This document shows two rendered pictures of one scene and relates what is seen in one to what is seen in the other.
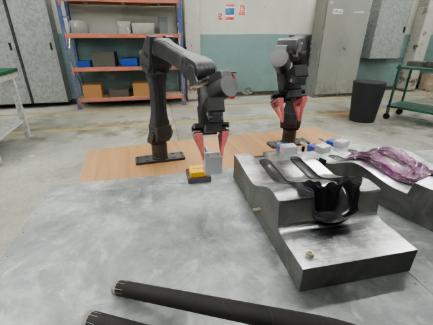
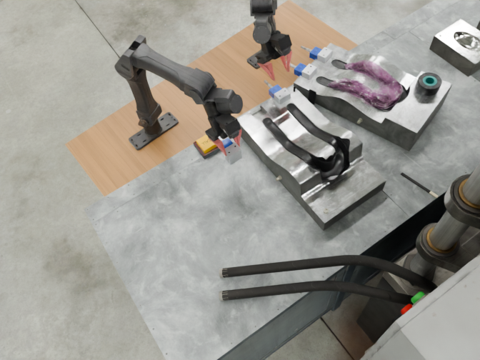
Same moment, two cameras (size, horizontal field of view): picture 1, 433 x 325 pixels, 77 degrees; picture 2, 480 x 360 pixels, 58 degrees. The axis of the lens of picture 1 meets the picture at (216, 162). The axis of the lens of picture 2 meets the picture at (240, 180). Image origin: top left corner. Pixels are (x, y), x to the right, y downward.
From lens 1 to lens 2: 90 cm
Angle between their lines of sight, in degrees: 35
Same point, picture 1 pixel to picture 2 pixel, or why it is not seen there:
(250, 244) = (283, 206)
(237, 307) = (301, 264)
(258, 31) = not seen: outside the picture
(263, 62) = not seen: outside the picture
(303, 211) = (315, 180)
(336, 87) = not seen: outside the picture
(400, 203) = (377, 128)
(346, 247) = (346, 195)
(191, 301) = (274, 268)
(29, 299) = (174, 300)
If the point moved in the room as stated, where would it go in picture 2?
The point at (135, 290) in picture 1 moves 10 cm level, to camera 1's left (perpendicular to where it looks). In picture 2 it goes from (237, 272) to (207, 285)
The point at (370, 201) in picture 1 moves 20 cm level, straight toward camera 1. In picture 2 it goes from (356, 152) to (351, 205)
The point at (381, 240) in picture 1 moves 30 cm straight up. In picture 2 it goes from (365, 180) to (382, 124)
